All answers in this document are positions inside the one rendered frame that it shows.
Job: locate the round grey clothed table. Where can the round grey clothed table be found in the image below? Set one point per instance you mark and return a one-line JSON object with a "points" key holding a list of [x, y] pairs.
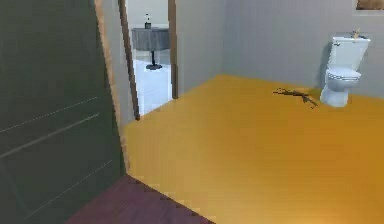
{"points": [[150, 40]]}

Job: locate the dark bottle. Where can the dark bottle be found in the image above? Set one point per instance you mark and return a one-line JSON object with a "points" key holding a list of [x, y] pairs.
{"points": [[147, 22]]}

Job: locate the dark thin floor object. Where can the dark thin floor object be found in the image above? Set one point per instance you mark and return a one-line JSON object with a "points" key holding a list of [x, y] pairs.
{"points": [[296, 95]]}

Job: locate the dark green room door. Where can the dark green room door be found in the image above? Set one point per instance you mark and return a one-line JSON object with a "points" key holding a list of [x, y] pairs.
{"points": [[50, 100]]}

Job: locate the white toilet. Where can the white toilet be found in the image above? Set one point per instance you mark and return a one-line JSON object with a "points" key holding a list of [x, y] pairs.
{"points": [[342, 66]]}

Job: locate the small tan object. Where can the small tan object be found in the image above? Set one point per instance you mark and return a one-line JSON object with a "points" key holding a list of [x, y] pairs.
{"points": [[356, 33]]}

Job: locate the framed wall picture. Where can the framed wall picture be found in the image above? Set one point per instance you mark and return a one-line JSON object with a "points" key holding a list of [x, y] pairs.
{"points": [[369, 4]]}

